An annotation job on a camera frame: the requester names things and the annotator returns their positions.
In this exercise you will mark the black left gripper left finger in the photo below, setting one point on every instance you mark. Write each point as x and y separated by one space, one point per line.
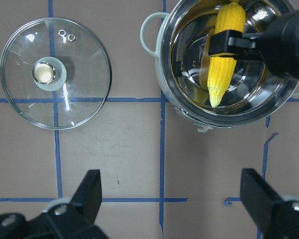
72 218

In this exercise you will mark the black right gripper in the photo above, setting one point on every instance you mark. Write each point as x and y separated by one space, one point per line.
279 46

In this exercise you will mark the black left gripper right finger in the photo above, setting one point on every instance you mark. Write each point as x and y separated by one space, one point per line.
276 216

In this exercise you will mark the glass pot lid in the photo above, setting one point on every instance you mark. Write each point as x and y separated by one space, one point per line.
55 73

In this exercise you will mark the pale green electric pot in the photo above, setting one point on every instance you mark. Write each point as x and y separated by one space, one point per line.
215 92

